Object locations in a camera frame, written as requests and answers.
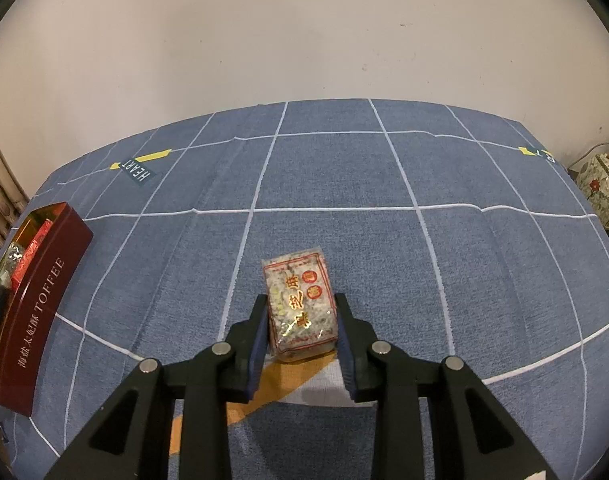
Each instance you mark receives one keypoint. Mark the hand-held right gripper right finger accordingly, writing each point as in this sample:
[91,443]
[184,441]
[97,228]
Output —
[347,357]

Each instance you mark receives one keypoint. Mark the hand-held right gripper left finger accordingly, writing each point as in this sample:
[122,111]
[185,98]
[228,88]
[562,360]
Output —
[257,352]

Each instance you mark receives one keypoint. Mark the grey snack packet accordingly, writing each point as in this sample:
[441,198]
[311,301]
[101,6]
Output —
[299,305]

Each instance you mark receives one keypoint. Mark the dark red tin box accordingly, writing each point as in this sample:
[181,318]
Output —
[39,310]

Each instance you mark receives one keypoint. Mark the orange paper strip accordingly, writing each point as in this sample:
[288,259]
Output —
[284,380]

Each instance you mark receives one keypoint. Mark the white paper piece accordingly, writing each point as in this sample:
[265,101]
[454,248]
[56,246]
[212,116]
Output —
[319,392]

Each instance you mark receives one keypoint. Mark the blue checked tablecloth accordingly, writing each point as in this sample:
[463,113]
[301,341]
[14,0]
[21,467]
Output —
[384,185]

